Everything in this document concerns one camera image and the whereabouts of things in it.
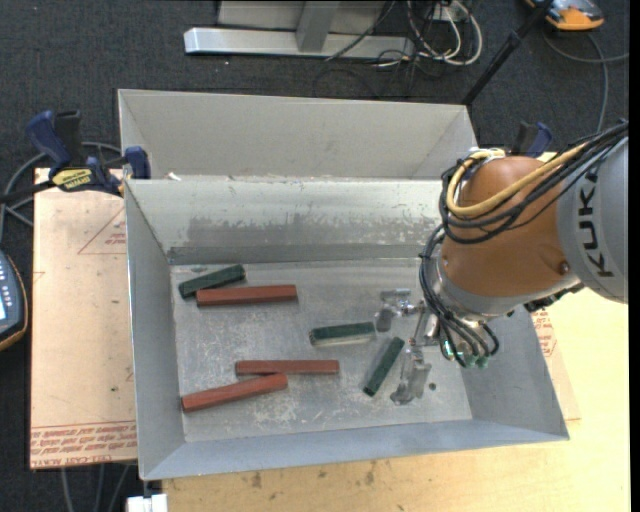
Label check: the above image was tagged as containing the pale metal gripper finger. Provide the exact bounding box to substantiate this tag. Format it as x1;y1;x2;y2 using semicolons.
389;348;433;406
374;288;427;333

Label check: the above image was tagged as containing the dark green flat block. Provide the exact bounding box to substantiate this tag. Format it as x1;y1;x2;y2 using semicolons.
177;264;248;300
362;336;407;398
308;321;378;348

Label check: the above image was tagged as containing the grey metal bin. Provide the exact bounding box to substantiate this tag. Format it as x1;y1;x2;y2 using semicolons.
117;88;571;482

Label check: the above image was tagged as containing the brown cardboard board red print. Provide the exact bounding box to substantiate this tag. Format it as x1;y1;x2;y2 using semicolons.
29;167;584;471

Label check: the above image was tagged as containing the red-brown flat block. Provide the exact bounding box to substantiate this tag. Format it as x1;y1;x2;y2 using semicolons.
234;359;342;378
195;284;300;308
180;372;290;414

